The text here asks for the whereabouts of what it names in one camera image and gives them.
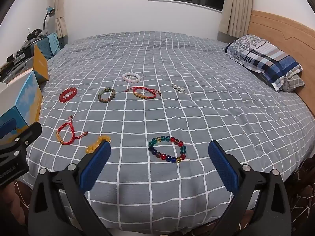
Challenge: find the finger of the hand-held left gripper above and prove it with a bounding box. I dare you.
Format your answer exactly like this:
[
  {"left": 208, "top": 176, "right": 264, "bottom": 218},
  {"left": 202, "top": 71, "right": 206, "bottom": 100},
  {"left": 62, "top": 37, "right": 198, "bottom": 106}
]
[{"left": 0, "top": 122, "right": 42, "bottom": 164}]

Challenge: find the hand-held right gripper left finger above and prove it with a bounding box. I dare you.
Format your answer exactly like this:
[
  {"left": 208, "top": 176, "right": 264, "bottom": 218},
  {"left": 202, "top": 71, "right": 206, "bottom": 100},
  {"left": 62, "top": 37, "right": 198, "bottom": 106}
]
[{"left": 28, "top": 140, "right": 112, "bottom": 236}]

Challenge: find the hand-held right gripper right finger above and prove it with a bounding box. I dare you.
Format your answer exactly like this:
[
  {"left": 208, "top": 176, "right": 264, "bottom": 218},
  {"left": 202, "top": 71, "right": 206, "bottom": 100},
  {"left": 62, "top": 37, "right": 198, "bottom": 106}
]
[{"left": 208, "top": 140, "right": 292, "bottom": 236}]

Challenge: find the red bead bracelet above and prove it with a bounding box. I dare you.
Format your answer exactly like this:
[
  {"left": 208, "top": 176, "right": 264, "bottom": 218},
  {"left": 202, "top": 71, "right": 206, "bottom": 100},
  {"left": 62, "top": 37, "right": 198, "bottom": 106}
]
[{"left": 58, "top": 87, "right": 78, "bottom": 103}]

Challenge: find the red cord bracelet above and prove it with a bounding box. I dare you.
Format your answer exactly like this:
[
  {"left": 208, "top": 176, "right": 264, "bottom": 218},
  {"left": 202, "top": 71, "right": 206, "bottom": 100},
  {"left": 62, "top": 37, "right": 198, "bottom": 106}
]
[
  {"left": 57, "top": 115, "right": 89, "bottom": 145},
  {"left": 124, "top": 86, "right": 161, "bottom": 101}
]

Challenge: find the person's left hand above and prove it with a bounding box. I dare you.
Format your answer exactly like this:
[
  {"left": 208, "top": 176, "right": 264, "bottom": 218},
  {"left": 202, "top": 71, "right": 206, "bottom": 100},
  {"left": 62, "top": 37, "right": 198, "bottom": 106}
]
[{"left": 0, "top": 184, "right": 26, "bottom": 227}]

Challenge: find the sky print cardboard box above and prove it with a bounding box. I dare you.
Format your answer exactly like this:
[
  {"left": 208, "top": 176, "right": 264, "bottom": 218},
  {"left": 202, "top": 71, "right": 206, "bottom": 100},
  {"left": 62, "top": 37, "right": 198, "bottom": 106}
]
[{"left": 0, "top": 71, "right": 43, "bottom": 140}]

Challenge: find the grey checked bed sheet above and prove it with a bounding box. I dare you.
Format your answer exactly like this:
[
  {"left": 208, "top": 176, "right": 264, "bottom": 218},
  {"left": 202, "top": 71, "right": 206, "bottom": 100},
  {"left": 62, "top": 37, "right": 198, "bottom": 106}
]
[{"left": 22, "top": 31, "right": 315, "bottom": 231}]

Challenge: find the yellow cardboard box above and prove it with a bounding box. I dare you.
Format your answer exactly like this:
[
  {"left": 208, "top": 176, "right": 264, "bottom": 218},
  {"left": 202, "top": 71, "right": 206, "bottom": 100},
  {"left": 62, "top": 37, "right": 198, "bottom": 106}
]
[{"left": 33, "top": 44, "right": 50, "bottom": 83}]

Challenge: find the blue laundry basket with clothes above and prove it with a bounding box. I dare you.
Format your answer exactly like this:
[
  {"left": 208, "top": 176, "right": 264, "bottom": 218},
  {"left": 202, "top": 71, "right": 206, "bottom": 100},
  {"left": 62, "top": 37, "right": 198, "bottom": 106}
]
[{"left": 37, "top": 33, "right": 61, "bottom": 60}]

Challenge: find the teal cloth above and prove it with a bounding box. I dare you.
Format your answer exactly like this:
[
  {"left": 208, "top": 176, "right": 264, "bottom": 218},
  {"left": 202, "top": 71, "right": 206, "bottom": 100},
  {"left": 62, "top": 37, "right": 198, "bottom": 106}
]
[{"left": 48, "top": 33, "right": 61, "bottom": 54}]

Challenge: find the grey checked pillow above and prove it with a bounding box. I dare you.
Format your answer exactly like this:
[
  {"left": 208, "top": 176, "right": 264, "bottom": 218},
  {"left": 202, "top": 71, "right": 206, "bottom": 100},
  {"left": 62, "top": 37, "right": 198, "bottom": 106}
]
[{"left": 279, "top": 73, "right": 306, "bottom": 93}]

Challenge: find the blue plaid pillow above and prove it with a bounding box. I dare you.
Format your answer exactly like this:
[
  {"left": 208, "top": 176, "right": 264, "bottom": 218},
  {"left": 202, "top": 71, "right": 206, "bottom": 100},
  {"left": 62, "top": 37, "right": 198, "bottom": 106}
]
[{"left": 225, "top": 34, "right": 304, "bottom": 90}]

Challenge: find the blue desk lamp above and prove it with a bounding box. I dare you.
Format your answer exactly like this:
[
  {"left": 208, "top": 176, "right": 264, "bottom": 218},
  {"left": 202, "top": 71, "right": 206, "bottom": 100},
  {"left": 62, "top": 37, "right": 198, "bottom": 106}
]
[{"left": 43, "top": 6, "right": 56, "bottom": 30}]

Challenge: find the beige curtain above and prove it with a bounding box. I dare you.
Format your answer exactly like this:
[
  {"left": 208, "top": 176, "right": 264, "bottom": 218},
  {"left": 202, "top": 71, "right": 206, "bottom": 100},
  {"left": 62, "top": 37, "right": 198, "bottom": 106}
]
[
  {"left": 48, "top": 0, "right": 69, "bottom": 45},
  {"left": 221, "top": 0, "right": 258, "bottom": 38}
]

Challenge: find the wooden headboard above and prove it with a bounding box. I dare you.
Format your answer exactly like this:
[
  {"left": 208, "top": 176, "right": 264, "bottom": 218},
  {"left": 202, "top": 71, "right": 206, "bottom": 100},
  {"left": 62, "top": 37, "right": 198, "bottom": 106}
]
[{"left": 248, "top": 10, "right": 315, "bottom": 118}]

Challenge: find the yellow bead bracelet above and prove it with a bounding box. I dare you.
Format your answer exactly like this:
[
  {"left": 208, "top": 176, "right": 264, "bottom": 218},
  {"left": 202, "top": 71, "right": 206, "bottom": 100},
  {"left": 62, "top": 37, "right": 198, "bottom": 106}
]
[{"left": 85, "top": 135, "right": 112, "bottom": 154}]

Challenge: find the multicolour glass bead bracelet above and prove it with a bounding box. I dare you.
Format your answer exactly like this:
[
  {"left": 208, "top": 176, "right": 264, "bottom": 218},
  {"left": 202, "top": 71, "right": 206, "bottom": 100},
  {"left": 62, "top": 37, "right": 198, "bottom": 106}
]
[{"left": 148, "top": 136, "right": 187, "bottom": 164}]

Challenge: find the green brown bead bracelet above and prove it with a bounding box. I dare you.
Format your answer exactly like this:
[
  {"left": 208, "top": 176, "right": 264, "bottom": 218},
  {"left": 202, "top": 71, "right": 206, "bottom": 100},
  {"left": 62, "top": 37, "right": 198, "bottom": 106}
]
[{"left": 98, "top": 88, "right": 116, "bottom": 104}]

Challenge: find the pink white bead bracelet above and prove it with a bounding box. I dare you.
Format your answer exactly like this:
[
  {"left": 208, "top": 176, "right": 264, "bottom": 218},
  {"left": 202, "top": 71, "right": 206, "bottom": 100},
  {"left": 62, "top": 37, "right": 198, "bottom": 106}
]
[{"left": 122, "top": 72, "right": 141, "bottom": 83}]

